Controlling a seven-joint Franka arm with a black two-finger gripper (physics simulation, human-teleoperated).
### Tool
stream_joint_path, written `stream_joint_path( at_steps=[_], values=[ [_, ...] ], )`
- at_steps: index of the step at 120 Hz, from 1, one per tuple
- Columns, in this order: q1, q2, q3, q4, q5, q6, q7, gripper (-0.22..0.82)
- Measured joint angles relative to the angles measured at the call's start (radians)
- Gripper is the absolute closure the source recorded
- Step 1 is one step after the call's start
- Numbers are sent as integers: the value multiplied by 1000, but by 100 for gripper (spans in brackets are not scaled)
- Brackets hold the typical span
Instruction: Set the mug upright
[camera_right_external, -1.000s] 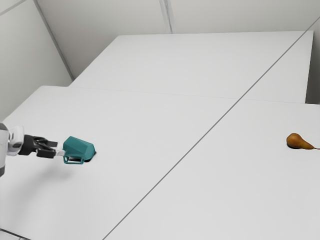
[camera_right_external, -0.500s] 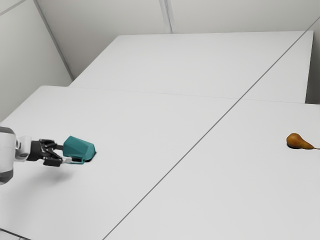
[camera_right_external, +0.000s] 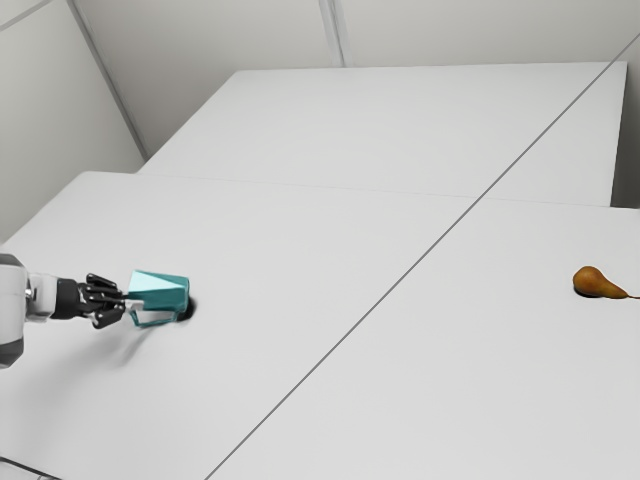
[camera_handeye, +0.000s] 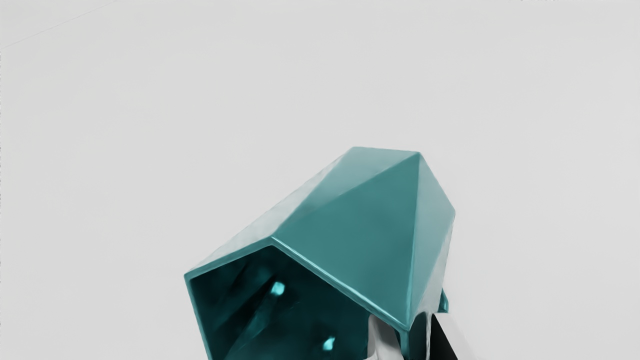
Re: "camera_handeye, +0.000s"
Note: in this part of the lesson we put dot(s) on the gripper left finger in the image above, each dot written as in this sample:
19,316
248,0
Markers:
382,342

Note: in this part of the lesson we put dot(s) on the teal faceted mug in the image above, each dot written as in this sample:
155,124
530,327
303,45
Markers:
360,225

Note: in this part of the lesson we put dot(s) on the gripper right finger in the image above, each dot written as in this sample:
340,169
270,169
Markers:
440,345

